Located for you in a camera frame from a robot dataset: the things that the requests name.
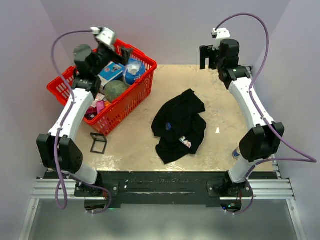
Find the purple cable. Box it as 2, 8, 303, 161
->
214, 12, 318, 216
51, 29, 112, 215

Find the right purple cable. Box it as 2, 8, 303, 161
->
214, 12, 318, 216

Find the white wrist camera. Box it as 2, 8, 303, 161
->
90, 26, 116, 47
211, 28, 231, 50

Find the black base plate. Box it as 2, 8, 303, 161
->
43, 171, 280, 210

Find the black square frame stand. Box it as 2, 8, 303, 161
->
90, 132, 108, 155

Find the blue white product box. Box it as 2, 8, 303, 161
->
98, 62, 125, 88

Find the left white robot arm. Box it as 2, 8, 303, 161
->
36, 43, 133, 196

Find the black printed t-shirt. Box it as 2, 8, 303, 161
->
151, 89, 207, 165

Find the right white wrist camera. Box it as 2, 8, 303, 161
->
211, 28, 231, 50

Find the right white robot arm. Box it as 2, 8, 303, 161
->
199, 39, 285, 197

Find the green melon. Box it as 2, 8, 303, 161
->
104, 80, 128, 103

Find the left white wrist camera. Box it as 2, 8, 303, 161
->
90, 26, 116, 47

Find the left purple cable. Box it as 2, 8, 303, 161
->
51, 29, 112, 215

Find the red plastic shopping basket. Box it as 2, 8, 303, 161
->
47, 39, 157, 136

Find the blue plastic bag item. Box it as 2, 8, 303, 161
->
123, 58, 146, 86

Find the pink snack packet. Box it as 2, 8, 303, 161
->
84, 93, 111, 120

